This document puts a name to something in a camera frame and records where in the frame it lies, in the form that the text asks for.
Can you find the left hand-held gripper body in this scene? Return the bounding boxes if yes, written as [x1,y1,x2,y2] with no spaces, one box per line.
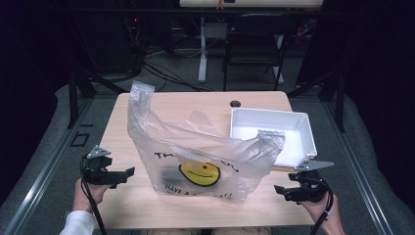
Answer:
[80,145,114,186]

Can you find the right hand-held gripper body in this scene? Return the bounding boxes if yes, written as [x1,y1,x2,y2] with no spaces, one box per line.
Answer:
[288,158,335,204]

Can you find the clear smiley-face plastic bag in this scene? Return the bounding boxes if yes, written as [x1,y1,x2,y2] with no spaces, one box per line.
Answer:
[126,80,287,204]

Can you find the person's right hand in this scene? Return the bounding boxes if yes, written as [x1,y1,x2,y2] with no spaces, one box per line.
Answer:
[299,192,341,226]

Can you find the person's left hand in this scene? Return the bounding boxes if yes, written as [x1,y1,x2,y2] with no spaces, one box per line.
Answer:
[71,177,113,213]

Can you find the white plastic tray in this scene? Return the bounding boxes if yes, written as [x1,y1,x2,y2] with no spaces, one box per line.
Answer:
[229,107,318,169]

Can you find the black metal stand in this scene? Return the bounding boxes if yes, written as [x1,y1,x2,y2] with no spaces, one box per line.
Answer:
[287,69,347,133]
[66,65,129,129]

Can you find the white desk leg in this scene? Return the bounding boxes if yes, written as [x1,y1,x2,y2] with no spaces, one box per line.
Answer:
[274,33,286,85]
[198,16,208,83]

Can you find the black folding chair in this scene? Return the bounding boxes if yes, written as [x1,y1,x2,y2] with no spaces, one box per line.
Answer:
[222,13,297,92]

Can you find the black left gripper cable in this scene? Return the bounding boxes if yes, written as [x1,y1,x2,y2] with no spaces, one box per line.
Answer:
[79,155,108,235]

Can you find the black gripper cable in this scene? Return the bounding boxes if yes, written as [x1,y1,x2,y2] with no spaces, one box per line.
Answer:
[79,155,108,235]
[309,178,335,235]

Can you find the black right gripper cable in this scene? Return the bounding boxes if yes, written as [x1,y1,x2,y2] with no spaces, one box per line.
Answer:
[309,178,335,235]

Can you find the aluminium floor rail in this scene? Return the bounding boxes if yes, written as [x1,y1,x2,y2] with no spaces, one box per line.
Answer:
[2,97,95,235]
[321,100,395,235]

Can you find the black floor cables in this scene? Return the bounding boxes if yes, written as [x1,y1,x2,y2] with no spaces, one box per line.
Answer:
[141,61,216,93]

